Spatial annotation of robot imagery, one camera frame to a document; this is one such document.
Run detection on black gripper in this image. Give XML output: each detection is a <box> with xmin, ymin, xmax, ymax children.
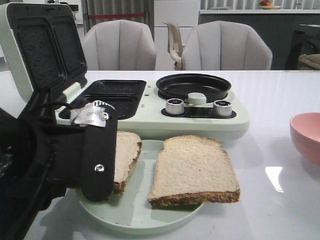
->
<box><xmin>0</xmin><ymin>89</ymin><xmax>118</xmax><ymax>240</ymax></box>

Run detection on bread slice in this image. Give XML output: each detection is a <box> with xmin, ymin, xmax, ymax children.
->
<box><xmin>113</xmin><ymin>131</ymin><xmax>142</xmax><ymax>195</ymax></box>
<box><xmin>148</xmin><ymin>135</ymin><xmax>241</xmax><ymax>207</ymax></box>

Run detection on green breakfast maker lid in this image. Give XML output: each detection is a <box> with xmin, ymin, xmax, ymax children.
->
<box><xmin>0</xmin><ymin>2</ymin><xmax>87</xmax><ymax>102</ymax></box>

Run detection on green breakfast maker base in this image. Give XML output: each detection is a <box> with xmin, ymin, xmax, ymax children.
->
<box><xmin>62</xmin><ymin>79</ymin><xmax>250</xmax><ymax>141</ymax></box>

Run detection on light green round plate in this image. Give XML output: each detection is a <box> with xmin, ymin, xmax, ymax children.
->
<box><xmin>76</xmin><ymin>140</ymin><xmax>202</xmax><ymax>235</ymax></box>

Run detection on left silver control knob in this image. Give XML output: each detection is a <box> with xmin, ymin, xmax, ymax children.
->
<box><xmin>165</xmin><ymin>98</ymin><xmax>185</xmax><ymax>115</ymax></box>

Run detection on silver control knob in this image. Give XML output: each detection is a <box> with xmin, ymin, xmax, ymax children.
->
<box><xmin>165</xmin><ymin>98</ymin><xmax>185</xmax><ymax>115</ymax></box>
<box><xmin>212</xmin><ymin>100</ymin><xmax>233</xmax><ymax>117</ymax></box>

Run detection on black round frying pan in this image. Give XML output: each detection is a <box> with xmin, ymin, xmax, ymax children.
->
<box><xmin>156</xmin><ymin>73</ymin><xmax>232</xmax><ymax>103</ymax></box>

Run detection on left grey upholstered chair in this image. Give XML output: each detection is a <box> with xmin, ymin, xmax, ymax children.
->
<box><xmin>81</xmin><ymin>19</ymin><xmax>157</xmax><ymax>71</ymax></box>

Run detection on grey upholstered chair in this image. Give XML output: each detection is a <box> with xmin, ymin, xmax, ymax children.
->
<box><xmin>81</xmin><ymin>19</ymin><xmax>157</xmax><ymax>71</ymax></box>
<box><xmin>182</xmin><ymin>20</ymin><xmax>273</xmax><ymax>71</ymax></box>

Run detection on beige office chair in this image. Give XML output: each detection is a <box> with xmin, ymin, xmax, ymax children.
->
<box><xmin>163</xmin><ymin>21</ymin><xmax>184</xmax><ymax>71</ymax></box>

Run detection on right silver control knob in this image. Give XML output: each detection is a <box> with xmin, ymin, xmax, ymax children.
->
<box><xmin>212</xmin><ymin>100</ymin><xmax>233</xmax><ymax>117</ymax></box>

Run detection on right grey upholstered chair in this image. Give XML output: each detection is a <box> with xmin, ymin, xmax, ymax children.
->
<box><xmin>182</xmin><ymin>20</ymin><xmax>273</xmax><ymax>71</ymax></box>

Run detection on white cabinet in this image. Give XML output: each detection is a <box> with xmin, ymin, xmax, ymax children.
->
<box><xmin>154</xmin><ymin>0</ymin><xmax>200</xmax><ymax>71</ymax></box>

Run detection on pink bowl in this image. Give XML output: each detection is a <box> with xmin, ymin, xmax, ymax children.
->
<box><xmin>289</xmin><ymin>112</ymin><xmax>320</xmax><ymax>165</ymax></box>

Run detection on grey counter with white top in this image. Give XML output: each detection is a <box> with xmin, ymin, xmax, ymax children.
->
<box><xmin>199</xmin><ymin>9</ymin><xmax>320</xmax><ymax>70</ymax></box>

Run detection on fruit bowl on counter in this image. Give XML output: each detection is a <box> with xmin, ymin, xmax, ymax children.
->
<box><xmin>258</xmin><ymin>0</ymin><xmax>281</xmax><ymax>10</ymax></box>

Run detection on beige cushion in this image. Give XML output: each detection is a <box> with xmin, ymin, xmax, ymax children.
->
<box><xmin>298</xmin><ymin>53</ymin><xmax>320</xmax><ymax>70</ymax></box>

